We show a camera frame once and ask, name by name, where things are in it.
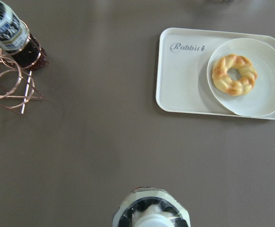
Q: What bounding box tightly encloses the glazed twisted donut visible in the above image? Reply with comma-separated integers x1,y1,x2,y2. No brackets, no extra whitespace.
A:
212,54,258,96

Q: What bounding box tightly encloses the tea bottle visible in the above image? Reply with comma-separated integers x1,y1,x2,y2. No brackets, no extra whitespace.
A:
0,0,47,70
112,187,191,227

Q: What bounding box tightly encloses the cream serving tray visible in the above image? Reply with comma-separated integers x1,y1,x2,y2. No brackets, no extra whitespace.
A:
156,28,275,117

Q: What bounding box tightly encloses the copper wire bottle rack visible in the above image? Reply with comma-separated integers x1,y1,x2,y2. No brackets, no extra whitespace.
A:
0,47,44,115

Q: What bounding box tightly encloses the white round plate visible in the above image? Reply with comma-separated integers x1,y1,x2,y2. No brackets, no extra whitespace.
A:
207,38,275,118

